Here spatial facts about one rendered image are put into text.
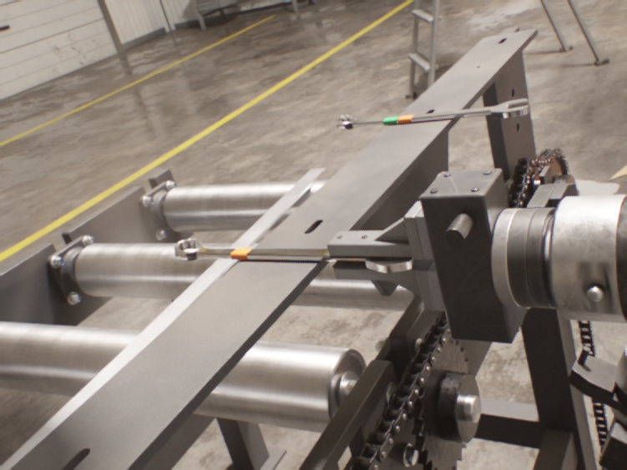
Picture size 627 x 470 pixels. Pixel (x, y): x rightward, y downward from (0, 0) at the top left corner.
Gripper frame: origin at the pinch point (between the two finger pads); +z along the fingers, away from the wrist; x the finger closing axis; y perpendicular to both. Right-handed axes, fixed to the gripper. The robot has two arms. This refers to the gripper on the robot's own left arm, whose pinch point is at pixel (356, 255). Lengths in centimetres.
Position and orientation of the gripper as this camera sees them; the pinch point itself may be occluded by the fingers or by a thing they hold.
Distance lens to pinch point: 64.8
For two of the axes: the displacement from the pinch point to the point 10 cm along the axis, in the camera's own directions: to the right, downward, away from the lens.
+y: -4.6, 4.6, -7.6
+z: -8.5, 0.1, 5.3
